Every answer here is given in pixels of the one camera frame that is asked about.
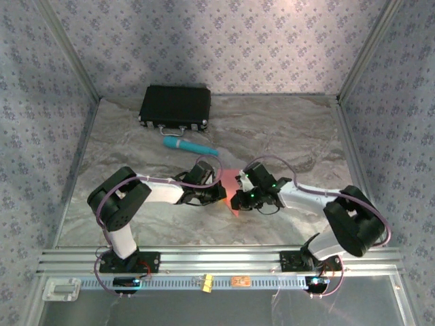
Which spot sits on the pink square paper sheet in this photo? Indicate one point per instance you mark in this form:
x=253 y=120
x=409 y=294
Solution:
x=229 y=180

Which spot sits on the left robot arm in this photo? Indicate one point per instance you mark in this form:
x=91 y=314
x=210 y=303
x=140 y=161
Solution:
x=115 y=203

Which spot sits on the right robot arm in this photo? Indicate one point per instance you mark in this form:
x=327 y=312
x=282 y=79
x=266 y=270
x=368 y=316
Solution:
x=357 y=224

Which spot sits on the teal marker pen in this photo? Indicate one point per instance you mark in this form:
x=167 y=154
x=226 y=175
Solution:
x=190 y=146

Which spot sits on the orange label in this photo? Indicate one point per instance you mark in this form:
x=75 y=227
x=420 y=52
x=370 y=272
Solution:
x=241 y=281

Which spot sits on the yellow clip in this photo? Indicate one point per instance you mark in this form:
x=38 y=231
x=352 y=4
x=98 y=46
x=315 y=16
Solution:
x=206 y=285

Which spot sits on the grey metal panel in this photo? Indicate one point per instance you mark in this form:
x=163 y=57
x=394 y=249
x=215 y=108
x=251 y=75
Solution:
x=221 y=309

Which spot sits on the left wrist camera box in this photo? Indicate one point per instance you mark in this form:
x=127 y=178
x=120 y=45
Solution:
x=211 y=175

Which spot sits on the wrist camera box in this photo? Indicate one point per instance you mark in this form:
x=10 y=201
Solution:
x=245 y=181
x=211 y=175

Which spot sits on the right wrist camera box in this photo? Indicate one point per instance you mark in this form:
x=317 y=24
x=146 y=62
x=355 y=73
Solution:
x=245 y=181

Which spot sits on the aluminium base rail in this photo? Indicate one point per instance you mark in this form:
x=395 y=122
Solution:
x=221 y=261

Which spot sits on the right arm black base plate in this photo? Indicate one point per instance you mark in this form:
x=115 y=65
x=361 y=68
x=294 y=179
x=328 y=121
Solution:
x=289 y=261

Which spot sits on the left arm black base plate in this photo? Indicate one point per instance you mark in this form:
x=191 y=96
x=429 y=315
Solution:
x=153 y=263

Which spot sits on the aluminium side rail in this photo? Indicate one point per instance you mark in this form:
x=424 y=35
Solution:
x=350 y=136
x=77 y=166

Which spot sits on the aluminium frame post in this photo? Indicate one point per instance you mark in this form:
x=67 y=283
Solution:
x=368 y=51
x=71 y=51

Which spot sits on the clear acrylic bracket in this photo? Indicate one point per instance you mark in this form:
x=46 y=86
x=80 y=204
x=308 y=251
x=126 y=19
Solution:
x=61 y=289

